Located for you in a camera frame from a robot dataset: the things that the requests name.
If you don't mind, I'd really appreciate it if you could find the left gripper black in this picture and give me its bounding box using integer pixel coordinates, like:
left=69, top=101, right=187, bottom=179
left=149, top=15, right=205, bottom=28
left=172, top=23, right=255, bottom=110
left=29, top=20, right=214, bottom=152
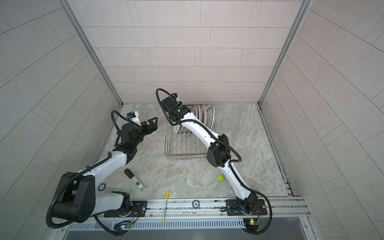
left=130, top=117, right=158, bottom=149

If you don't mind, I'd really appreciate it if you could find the orange sunburst plate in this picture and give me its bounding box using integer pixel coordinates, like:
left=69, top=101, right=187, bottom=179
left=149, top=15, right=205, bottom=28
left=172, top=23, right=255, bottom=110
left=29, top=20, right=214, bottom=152
left=173, top=125, right=190, bottom=134

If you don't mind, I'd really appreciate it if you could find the black striped white plate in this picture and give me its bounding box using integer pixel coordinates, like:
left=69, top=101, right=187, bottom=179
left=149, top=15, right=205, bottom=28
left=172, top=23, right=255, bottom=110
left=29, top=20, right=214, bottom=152
left=206, top=104, right=215, bottom=129

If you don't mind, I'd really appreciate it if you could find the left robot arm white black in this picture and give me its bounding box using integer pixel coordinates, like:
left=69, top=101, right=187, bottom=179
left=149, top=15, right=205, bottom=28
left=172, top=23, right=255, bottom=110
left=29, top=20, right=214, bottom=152
left=46, top=118, right=158, bottom=229

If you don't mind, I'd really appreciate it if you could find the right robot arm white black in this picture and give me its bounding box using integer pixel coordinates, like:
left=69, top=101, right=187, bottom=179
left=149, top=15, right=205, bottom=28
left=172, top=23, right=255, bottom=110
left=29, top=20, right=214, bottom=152
left=158, top=97, right=258, bottom=215

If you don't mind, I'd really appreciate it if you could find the red text white plate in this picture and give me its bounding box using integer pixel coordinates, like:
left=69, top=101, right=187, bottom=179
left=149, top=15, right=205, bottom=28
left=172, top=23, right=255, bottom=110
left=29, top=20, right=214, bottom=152
left=198, top=104, right=204, bottom=121

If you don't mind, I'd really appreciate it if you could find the rearmost white plate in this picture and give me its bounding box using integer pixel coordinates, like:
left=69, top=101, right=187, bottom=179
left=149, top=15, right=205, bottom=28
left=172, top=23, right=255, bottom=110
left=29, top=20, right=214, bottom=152
left=203, top=104, right=207, bottom=124

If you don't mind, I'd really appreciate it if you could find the black silver remote tool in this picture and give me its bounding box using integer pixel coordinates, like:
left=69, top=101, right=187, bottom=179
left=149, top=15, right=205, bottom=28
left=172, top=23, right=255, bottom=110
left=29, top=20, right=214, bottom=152
left=124, top=169, right=145, bottom=192

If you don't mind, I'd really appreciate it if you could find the yellow white pen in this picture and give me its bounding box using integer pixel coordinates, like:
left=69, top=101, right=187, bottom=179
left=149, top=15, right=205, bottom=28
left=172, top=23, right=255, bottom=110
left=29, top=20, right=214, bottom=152
left=162, top=190, right=170, bottom=223

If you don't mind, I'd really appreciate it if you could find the green cube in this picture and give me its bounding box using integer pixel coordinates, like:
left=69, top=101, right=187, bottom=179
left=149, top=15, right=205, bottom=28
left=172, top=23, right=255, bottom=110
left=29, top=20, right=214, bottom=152
left=216, top=175, right=225, bottom=183

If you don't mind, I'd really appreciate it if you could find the left circuit board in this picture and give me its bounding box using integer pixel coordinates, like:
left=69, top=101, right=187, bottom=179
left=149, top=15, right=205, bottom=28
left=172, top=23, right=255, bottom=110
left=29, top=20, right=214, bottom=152
left=114, top=221, right=132, bottom=234

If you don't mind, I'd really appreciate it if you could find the circuit board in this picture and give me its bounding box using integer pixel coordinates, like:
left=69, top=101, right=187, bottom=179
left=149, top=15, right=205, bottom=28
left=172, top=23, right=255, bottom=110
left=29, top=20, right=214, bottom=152
left=243, top=219, right=261, bottom=234
left=114, top=221, right=132, bottom=234

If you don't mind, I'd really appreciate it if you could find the right circuit board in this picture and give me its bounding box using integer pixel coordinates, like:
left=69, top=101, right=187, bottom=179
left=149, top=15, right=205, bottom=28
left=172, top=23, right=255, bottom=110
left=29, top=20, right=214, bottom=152
left=243, top=219, right=261, bottom=234

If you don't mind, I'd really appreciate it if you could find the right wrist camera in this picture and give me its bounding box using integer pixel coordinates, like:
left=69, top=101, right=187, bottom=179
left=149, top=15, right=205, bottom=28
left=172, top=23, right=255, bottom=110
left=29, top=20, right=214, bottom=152
left=171, top=93, right=180, bottom=102

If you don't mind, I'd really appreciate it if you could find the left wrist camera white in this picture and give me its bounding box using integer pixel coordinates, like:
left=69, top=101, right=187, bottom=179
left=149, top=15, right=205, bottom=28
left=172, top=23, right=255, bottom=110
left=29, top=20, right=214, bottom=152
left=127, top=111, right=141, bottom=126

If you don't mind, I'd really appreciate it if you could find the metal wire dish rack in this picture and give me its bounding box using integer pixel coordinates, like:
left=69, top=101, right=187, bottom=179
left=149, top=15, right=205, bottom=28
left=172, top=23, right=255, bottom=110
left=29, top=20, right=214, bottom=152
left=165, top=105, right=216, bottom=161

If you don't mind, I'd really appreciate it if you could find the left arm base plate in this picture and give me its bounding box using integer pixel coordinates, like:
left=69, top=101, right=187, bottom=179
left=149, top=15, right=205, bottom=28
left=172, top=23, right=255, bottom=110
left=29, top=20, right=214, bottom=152
left=103, top=201, right=148, bottom=218

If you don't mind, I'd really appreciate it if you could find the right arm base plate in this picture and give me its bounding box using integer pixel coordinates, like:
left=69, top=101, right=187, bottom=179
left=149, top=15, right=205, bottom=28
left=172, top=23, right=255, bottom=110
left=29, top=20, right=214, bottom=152
left=221, top=199, right=268, bottom=216

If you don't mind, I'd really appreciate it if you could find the aluminium mounting rail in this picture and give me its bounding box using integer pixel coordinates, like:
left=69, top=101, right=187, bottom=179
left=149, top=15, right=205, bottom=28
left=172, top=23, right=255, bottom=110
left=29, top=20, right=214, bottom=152
left=128, top=197, right=310, bottom=220

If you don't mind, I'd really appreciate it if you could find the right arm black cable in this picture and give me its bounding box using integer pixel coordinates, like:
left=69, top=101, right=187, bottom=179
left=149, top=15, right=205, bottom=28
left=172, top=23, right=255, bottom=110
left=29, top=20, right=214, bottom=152
left=155, top=88, right=272, bottom=235

